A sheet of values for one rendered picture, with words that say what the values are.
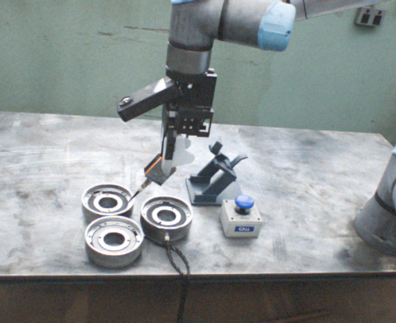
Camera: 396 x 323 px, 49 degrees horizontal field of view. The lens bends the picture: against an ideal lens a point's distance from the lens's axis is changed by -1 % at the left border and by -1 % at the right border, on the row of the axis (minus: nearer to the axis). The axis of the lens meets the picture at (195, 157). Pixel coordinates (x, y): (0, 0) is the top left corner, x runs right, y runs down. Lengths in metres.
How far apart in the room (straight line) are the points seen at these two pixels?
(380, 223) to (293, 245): 0.19
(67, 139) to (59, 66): 1.32
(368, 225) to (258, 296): 0.34
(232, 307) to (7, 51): 1.82
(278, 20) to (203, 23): 0.11
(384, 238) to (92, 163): 0.68
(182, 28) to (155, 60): 1.74
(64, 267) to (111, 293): 0.31
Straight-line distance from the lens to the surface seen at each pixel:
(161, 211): 0.91
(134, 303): 1.10
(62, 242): 0.87
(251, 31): 0.70
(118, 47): 2.42
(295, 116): 2.78
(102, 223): 0.87
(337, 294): 1.26
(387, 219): 1.01
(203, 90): 0.77
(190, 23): 0.71
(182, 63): 0.73
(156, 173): 0.85
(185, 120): 0.78
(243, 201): 0.90
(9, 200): 0.98
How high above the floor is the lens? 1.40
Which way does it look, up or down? 31 degrees down
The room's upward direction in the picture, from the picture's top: 10 degrees clockwise
